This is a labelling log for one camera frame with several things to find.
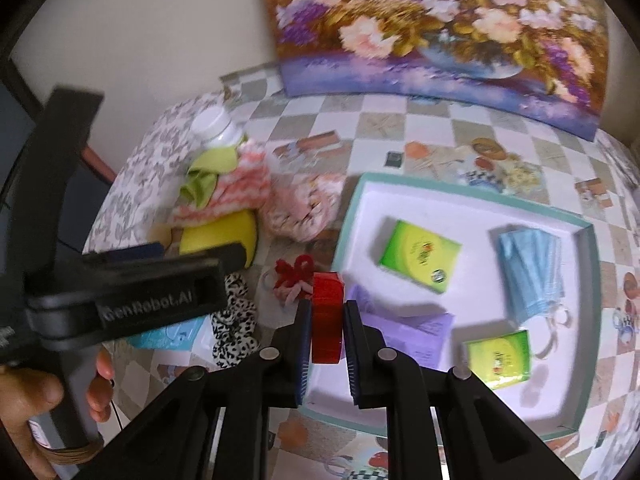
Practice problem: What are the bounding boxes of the green cloth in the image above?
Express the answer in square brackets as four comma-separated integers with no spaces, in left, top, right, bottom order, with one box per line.
[179,146,241,209]

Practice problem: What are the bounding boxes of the person's left hand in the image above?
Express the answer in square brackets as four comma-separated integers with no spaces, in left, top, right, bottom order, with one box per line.
[0,349,115,480]

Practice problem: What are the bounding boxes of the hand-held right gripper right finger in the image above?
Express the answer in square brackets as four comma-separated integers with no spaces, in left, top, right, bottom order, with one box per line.
[342,300,576,480]

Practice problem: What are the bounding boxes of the black white spotted scrunchie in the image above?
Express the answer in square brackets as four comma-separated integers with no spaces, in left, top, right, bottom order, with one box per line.
[209,274,261,370]

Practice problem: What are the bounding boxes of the teal plastic box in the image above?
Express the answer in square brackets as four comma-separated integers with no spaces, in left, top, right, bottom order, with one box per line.
[125,316,211,352]

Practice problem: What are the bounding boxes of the red pink hair tie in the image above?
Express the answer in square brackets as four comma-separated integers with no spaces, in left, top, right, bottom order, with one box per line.
[262,255,316,306]

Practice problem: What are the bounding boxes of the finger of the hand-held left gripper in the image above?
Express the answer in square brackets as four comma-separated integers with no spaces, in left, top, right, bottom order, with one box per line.
[80,241,249,273]

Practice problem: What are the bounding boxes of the green tissue pack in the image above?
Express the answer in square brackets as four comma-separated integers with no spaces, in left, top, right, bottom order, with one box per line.
[461,330,532,391]
[378,218,462,294]

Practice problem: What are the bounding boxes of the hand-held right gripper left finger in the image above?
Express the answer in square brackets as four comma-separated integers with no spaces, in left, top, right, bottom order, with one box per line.
[75,300,313,480]

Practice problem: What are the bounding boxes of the blue face masks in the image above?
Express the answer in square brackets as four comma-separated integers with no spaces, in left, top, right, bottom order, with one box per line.
[492,227,571,361]

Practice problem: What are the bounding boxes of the red tape roll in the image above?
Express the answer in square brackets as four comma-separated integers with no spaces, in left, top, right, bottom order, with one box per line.
[311,272,347,365]

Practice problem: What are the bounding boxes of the yellow sponge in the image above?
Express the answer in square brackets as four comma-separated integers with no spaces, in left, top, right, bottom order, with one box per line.
[177,209,258,268]

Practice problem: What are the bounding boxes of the pink white striped cloth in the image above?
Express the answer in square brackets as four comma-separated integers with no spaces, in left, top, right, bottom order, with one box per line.
[167,137,273,226]

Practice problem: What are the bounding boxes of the grey floral tablecloth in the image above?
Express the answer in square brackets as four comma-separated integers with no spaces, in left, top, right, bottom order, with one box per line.
[80,92,231,256]

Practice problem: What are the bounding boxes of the purple packet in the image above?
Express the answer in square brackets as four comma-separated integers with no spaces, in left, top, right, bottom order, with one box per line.
[345,284,456,373]

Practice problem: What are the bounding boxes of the pink floral cloth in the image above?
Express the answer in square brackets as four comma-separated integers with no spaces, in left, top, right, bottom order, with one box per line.
[261,172,345,242]

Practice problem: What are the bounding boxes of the white plastic bottle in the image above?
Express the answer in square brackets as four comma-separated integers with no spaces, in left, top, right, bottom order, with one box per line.
[191,106,246,151]

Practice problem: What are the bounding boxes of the white tray with teal rim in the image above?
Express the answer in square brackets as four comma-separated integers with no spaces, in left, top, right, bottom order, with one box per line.
[300,172,598,443]

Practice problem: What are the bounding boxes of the flower painting canvas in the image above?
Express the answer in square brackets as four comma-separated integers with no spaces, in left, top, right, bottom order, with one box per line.
[252,0,613,142]

